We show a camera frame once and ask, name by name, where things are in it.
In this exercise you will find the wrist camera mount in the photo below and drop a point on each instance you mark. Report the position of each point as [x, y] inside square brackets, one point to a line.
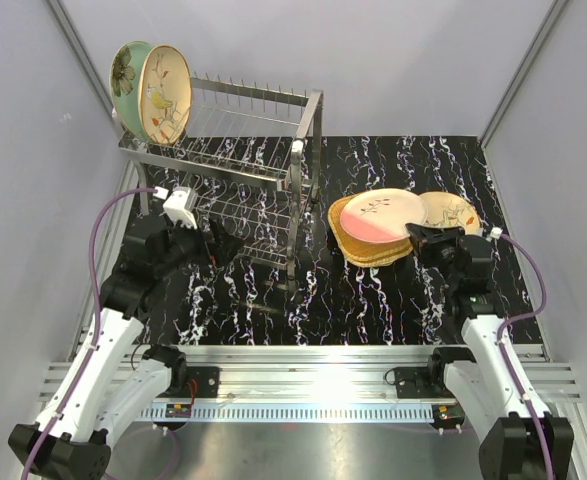
[495, 234]
[178, 205]

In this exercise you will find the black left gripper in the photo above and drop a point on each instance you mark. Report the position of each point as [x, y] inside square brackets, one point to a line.
[224, 247]

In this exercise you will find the cream and pink plate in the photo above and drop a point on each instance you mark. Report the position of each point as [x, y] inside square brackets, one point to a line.
[380, 216]

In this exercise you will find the peach bird plate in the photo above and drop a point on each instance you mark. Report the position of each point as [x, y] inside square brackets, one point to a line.
[165, 95]
[447, 210]

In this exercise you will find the aluminium mounting rail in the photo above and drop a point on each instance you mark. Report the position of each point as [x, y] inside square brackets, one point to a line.
[328, 384]

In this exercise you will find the mint green flower plate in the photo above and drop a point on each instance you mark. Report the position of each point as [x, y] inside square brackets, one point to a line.
[124, 84]

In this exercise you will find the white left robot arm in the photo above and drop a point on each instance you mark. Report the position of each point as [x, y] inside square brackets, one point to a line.
[73, 436]

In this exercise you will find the stainless steel dish rack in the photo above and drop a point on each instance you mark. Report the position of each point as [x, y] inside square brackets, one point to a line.
[252, 154]

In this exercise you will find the black marble pattern mat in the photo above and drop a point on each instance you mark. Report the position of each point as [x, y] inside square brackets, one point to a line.
[335, 302]

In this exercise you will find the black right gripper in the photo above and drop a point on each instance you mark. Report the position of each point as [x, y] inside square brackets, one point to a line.
[427, 239]

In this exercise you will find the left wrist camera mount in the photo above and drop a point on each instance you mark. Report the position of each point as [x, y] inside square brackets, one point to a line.
[178, 205]

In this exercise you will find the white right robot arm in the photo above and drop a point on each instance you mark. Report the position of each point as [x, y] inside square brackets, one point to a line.
[519, 436]

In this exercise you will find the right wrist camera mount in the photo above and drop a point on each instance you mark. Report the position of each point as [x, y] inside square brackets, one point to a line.
[495, 234]

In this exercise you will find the wooden plate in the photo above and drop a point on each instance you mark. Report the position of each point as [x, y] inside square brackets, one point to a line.
[360, 253]

